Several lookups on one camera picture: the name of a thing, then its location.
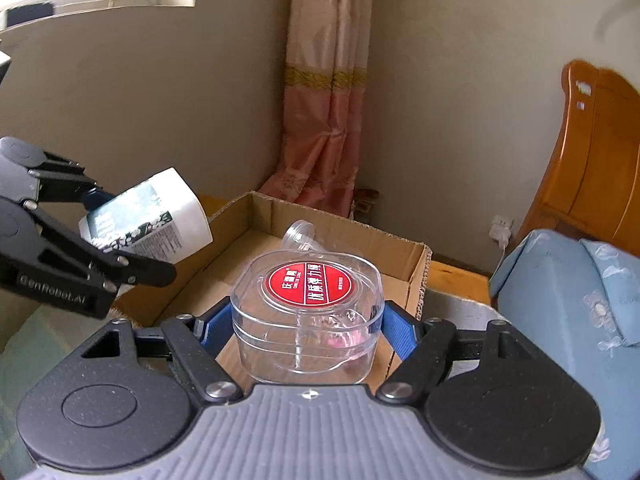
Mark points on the small brown object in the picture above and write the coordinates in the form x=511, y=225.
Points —
x=366, y=202

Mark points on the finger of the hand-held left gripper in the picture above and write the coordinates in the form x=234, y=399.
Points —
x=92, y=197
x=145, y=271

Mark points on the clear plastic bottle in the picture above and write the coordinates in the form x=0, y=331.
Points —
x=298, y=234

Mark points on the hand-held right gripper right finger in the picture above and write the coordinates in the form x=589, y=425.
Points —
x=397, y=330

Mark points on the light blue floral pillow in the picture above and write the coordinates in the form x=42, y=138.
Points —
x=612, y=285

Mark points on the white wall socket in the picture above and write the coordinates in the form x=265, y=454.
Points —
x=505, y=220

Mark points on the white printed plastic bottle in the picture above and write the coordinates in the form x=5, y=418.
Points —
x=165, y=220

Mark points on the pink patterned curtain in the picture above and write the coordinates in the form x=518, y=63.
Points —
x=325, y=110

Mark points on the clear plastic box red label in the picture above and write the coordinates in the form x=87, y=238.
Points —
x=300, y=285

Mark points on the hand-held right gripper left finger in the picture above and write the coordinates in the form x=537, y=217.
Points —
x=215, y=332

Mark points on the grey green checked blanket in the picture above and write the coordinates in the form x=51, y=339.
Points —
x=30, y=340

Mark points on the wooden bed headboard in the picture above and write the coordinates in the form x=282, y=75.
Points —
x=590, y=160

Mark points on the brown cardboard box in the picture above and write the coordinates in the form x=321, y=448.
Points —
x=345, y=230

